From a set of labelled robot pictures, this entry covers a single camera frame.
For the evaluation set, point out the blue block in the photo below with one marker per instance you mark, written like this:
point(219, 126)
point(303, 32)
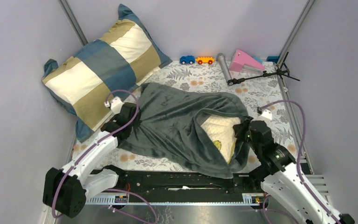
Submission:
point(273, 59)

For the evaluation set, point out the cream pillow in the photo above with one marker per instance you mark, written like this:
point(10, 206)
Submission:
point(220, 131)

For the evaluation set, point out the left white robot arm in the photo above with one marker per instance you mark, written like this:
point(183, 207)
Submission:
point(67, 189)

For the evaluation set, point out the zebra and grey pillowcase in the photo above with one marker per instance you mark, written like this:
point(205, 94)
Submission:
point(170, 127)

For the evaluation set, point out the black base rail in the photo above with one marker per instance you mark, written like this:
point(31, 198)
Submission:
point(153, 182)

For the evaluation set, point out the blue toy car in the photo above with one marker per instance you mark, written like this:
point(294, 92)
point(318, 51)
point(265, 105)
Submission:
point(187, 59)

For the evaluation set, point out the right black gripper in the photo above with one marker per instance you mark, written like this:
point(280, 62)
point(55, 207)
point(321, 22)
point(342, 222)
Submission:
point(240, 128)

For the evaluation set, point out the pink triangular block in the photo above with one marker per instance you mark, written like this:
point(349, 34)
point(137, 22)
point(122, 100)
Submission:
point(242, 60)

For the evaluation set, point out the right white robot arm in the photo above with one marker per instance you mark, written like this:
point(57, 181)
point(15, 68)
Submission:
point(281, 177)

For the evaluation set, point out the grey microphone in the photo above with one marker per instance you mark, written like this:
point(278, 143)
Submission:
point(220, 58)

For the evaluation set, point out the white slotted cable duct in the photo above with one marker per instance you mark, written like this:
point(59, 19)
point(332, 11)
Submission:
point(179, 198)

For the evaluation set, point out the orange toy car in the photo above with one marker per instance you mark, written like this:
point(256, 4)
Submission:
point(205, 59)

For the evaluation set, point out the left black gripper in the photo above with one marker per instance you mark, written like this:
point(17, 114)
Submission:
point(136, 122)

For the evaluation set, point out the black mini tripod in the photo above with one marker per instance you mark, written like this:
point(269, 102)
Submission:
point(282, 71)

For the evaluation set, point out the blue yellow checked pillow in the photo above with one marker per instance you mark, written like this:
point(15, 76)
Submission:
point(112, 65)

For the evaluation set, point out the floral table cloth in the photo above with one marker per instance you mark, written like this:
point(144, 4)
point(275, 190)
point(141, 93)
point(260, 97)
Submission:
point(209, 78)

